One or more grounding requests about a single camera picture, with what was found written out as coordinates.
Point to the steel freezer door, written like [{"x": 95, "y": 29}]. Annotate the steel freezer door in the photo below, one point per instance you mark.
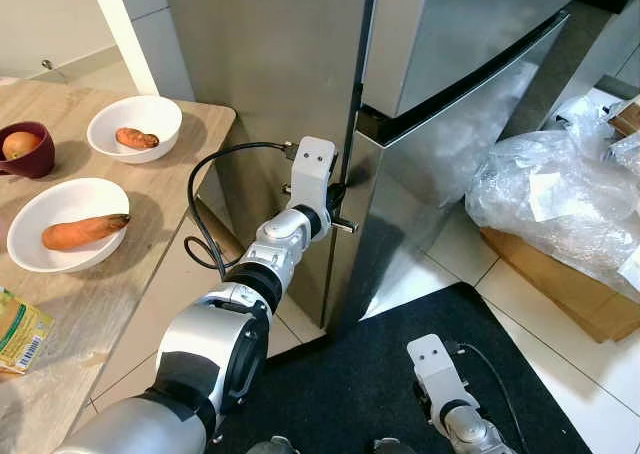
[{"x": 470, "y": 24}]

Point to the brown egg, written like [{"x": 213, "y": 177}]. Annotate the brown egg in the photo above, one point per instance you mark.
[{"x": 20, "y": 145}]

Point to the black floor mat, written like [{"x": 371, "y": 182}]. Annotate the black floor mat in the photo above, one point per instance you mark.
[{"x": 330, "y": 374}]

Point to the short orange sweet potato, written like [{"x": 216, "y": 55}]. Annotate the short orange sweet potato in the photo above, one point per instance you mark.
[{"x": 137, "y": 139}]

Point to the cardboard box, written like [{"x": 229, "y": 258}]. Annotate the cardboard box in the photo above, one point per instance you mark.
[{"x": 560, "y": 294}]

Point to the grey kitchen cabinet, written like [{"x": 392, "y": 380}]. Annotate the grey kitchen cabinet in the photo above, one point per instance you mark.
[{"x": 600, "y": 54}]

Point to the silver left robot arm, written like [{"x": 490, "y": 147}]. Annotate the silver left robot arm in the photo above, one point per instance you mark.
[{"x": 210, "y": 344}]

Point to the long orange sweet potato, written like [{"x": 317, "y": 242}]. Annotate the long orange sweet potato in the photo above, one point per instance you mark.
[{"x": 85, "y": 232}]

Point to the yellow green juice carton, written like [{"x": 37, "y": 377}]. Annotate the yellow green juice carton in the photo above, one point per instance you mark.
[{"x": 22, "y": 334}]

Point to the clear plastic wrap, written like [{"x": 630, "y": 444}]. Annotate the clear plastic wrap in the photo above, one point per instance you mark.
[{"x": 580, "y": 234}]

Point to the light wood table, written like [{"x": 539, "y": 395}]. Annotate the light wood table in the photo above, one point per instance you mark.
[{"x": 160, "y": 199}]

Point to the maroon cup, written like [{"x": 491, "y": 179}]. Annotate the maroon cup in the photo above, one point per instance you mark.
[{"x": 35, "y": 166}]

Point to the steel fridge door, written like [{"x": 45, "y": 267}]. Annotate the steel fridge door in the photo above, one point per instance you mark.
[{"x": 430, "y": 194}]

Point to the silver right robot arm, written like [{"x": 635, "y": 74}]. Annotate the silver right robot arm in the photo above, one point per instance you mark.
[{"x": 465, "y": 429}]

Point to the white bowl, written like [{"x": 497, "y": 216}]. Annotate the white bowl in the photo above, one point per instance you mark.
[
  {"x": 135, "y": 109},
  {"x": 65, "y": 196}
]

